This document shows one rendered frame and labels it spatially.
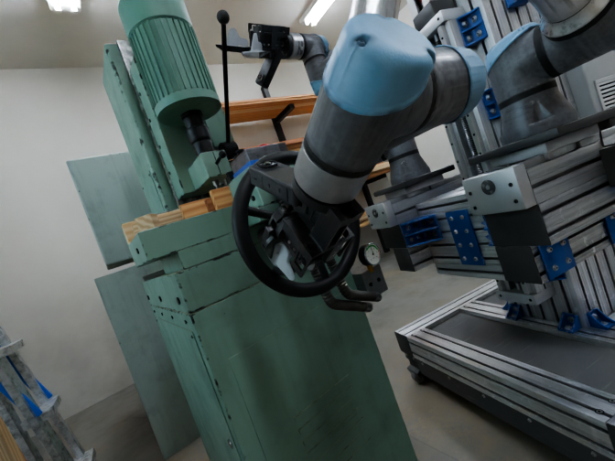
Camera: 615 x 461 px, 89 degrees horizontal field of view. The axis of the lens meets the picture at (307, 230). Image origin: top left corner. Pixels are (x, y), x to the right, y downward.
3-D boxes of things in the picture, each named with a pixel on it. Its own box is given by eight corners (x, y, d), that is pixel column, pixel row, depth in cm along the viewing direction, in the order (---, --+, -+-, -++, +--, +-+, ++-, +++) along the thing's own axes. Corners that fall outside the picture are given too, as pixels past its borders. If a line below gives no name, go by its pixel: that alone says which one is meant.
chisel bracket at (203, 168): (210, 183, 83) (199, 152, 83) (197, 196, 94) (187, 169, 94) (236, 177, 87) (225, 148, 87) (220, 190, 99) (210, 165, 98)
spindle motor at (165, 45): (164, 101, 76) (117, -26, 75) (153, 131, 90) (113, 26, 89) (231, 96, 86) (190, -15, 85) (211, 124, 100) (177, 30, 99)
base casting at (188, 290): (188, 316, 64) (171, 273, 63) (148, 305, 111) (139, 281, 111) (342, 243, 89) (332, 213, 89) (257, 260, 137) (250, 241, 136)
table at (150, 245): (153, 257, 53) (141, 223, 53) (134, 268, 78) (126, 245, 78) (380, 182, 88) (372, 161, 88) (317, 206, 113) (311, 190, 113)
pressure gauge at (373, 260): (372, 275, 85) (361, 247, 84) (361, 275, 88) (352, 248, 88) (386, 266, 88) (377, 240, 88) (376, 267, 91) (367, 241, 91)
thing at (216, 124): (214, 146, 109) (199, 104, 108) (207, 155, 116) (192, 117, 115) (236, 143, 113) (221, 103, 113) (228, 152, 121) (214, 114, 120)
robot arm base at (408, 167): (414, 177, 131) (406, 155, 131) (439, 168, 117) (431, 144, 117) (384, 188, 127) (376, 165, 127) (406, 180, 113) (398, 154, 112)
